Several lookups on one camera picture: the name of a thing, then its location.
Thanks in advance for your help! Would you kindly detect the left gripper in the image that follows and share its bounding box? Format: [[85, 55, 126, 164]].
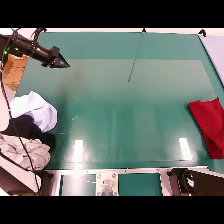
[[40, 45, 71, 70]]

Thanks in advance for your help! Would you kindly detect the red T-shirt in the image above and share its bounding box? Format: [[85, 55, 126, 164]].
[[187, 96, 224, 161]]

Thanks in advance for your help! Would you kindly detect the brown cardboard box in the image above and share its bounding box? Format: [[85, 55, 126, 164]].
[[1, 54, 30, 92]]

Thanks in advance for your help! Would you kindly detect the black garment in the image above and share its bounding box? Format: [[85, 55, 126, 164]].
[[2, 114, 57, 153]]

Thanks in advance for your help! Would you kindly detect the grey garment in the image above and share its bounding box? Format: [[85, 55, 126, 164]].
[[0, 133, 52, 172]]

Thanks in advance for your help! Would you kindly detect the black cable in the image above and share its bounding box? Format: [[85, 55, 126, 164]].
[[0, 64, 42, 196]]

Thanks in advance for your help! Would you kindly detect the silver frame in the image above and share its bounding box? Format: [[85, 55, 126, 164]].
[[42, 165, 214, 197]]

